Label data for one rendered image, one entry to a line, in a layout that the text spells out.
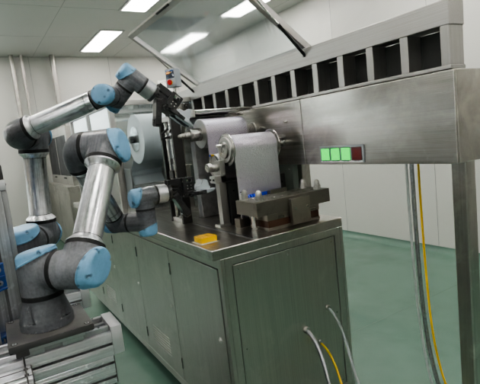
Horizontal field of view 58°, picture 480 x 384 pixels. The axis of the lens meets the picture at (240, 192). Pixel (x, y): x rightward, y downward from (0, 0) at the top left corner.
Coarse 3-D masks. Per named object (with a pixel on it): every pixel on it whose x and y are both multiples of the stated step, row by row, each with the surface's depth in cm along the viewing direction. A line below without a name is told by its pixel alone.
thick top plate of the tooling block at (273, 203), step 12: (288, 192) 197; (300, 192) 193; (312, 192) 192; (324, 192) 195; (240, 204) 187; (252, 204) 179; (264, 204) 179; (276, 204) 182; (288, 204) 185; (312, 204) 192; (252, 216) 180
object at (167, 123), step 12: (168, 120) 214; (168, 132) 213; (180, 132) 214; (168, 144) 222; (180, 144) 215; (168, 156) 223; (180, 156) 215; (168, 168) 227; (180, 168) 215; (180, 216) 228
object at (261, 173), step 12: (264, 156) 201; (276, 156) 205; (240, 168) 195; (252, 168) 198; (264, 168) 202; (276, 168) 205; (240, 180) 195; (252, 180) 198; (264, 180) 202; (276, 180) 205; (252, 192) 199
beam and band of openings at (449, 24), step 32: (448, 0) 134; (352, 32) 167; (384, 32) 155; (416, 32) 145; (448, 32) 136; (288, 64) 202; (320, 64) 188; (352, 64) 177; (384, 64) 165; (416, 64) 151; (448, 64) 138; (192, 96) 289; (224, 96) 268; (256, 96) 228; (288, 96) 217
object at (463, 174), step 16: (304, 176) 232; (464, 176) 155; (464, 192) 156; (464, 208) 157; (464, 224) 158; (464, 240) 159; (464, 256) 160; (464, 272) 161; (464, 288) 162; (464, 304) 163; (464, 320) 164; (464, 336) 165; (464, 352) 166; (464, 368) 167
